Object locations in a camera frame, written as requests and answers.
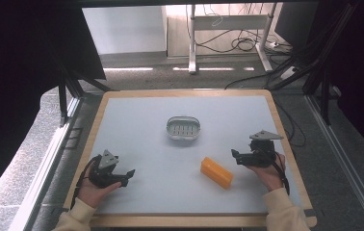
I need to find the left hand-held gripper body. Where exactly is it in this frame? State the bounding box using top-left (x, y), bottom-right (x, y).
top-left (88, 149), bottom-right (122, 189)

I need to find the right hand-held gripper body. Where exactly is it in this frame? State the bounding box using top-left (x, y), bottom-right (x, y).
top-left (248, 129), bottom-right (284, 167)

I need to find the orange soap bar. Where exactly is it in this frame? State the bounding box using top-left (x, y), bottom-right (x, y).
top-left (200, 156), bottom-right (235, 190)

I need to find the grey oval soap dish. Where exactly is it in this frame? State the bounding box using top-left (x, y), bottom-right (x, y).
top-left (166, 115), bottom-right (201, 141)

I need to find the person's left hand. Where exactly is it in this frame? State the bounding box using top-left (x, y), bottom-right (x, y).
top-left (77, 166), bottom-right (122, 209)

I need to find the person's right hand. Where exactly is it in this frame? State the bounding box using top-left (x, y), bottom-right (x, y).
top-left (254, 153), bottom-right (287, 193)

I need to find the white power strip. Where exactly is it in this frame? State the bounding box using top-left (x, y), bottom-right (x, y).
top-left (279, 65), bottom-right (298, 81)

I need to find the black metal stand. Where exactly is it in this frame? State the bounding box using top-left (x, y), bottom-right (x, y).
top-left (53, 57), bottom-right (112, 127)
top-left (302, 62), bottom-right (332, 126)

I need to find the black curtain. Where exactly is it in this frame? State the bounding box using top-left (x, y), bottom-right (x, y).
top-left (325, 0), bottom-right (364, 163)
top-left (0, 0), bottom-right (107, 210)

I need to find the dark panel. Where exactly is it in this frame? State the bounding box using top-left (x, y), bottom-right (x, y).
top-left (274, 2), bottom-right (320, 50)

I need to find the white board panel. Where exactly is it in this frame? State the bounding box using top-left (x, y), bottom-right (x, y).
top-left (82, 6), bottom-right (168, 56)

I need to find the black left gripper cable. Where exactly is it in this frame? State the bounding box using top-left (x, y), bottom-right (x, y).
top-left (69, 154), bottom-right (102, 210)

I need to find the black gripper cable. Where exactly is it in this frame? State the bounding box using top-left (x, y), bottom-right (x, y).
top-left (69, 154), bottom-right (102, 210)
top-left (274, 152), bottom-right (291, 196)

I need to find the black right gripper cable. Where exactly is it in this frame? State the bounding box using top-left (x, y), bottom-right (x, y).
top-left (274, 152), bottom-right (291, 196)

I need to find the thin black floor cable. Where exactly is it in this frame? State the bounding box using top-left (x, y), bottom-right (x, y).
top-left (274, 97), bottom-right (307, 148)

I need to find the aluminium rail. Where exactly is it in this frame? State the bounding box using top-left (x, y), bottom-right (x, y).
top-left (8, 95), bottom-right (82, 231)
top-left (304, 94), bottom-right (364, 231)

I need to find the bundle of black floor cables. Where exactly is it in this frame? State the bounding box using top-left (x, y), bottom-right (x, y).
top-left (195, 28), bottom-right (292, 55)

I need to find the white desk frame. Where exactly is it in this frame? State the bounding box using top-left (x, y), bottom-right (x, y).
top-left (188, 3), bottom-right (279, 75)

